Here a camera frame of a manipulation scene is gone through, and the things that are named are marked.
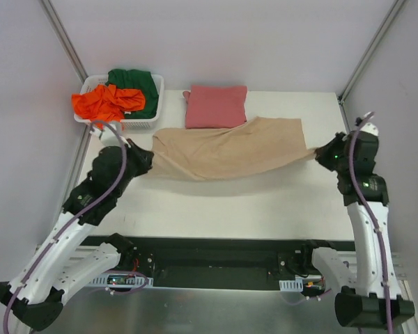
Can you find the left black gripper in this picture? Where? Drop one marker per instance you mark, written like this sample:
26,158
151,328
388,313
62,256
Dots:
139,157

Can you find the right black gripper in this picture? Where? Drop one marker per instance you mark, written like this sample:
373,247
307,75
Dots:
327,156

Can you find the beige t shirt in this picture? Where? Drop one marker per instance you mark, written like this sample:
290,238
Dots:
259,145

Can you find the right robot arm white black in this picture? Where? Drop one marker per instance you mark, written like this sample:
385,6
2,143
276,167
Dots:
369,297

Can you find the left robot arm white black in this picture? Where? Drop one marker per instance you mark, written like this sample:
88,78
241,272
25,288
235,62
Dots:
38,294

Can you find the orange t shirt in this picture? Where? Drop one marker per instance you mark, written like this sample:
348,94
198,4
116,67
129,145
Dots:
108,103

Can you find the pink folded t shirt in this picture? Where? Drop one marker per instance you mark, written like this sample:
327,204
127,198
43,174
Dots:
210,107

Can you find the white plastic basket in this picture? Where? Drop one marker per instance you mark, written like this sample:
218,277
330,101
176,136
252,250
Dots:
151,85

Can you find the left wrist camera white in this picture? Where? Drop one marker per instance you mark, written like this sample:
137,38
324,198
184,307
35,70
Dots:
109,135

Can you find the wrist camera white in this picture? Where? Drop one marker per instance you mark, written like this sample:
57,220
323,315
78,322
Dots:
109,135
364,124

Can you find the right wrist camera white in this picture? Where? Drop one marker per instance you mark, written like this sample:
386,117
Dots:
364,124

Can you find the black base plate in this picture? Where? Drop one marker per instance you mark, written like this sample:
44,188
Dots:
256,265

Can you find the left white cable duct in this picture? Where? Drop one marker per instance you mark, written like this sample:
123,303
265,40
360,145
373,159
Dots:
124,281

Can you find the white cable duct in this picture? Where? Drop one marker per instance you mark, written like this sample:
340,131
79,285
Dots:
296,285
124,281

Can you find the right white cable duct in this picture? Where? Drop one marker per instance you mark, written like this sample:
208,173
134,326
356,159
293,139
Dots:
296,285

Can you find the left aluminium frame post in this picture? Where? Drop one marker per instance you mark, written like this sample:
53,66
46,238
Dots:
66,43

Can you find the aluminium frame post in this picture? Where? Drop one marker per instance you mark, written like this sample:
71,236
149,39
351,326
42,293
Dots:
385,25
66,43

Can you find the right aluminium frame post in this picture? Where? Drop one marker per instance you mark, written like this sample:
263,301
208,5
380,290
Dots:
385,25

